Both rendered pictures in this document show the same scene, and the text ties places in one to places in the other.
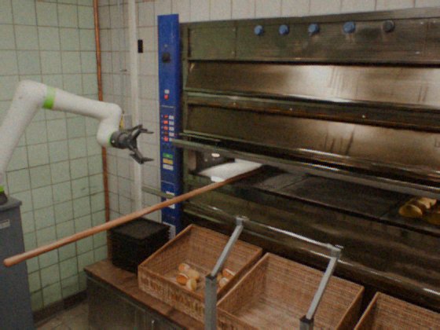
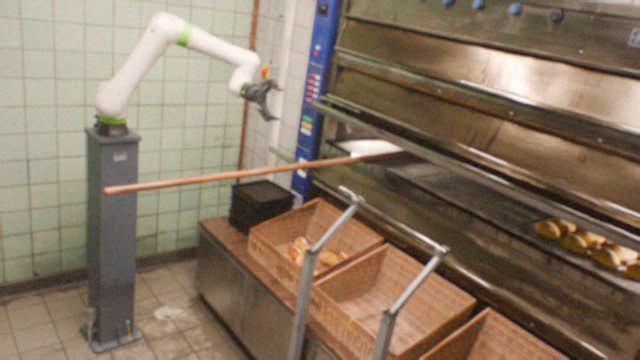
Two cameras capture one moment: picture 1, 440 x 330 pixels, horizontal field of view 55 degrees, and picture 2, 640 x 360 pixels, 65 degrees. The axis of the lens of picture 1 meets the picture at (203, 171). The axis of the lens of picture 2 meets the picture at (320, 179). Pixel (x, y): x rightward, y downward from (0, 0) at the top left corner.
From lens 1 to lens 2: 0.36 m
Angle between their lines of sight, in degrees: 9
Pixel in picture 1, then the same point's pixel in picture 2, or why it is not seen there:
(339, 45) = (501, 28)
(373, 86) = (527, 81)
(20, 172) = (152, 108)
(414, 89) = (568, 92)
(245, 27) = not seen: outside the picture
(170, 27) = not seen: outside the picture
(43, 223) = (169, 166)
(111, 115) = (247, 64)
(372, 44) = (536, 33)
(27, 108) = (158, 42)
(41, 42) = not seen: outside the picture
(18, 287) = (125, 223)
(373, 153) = (513, 156)
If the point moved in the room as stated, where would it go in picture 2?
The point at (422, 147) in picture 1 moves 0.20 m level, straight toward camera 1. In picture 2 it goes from (564, 159) to (550, 168)
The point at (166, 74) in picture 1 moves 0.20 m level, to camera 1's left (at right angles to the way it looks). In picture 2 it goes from (320, 28) to (285, 22)
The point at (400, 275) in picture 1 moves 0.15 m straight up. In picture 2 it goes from (515, 295) to (525, 262)
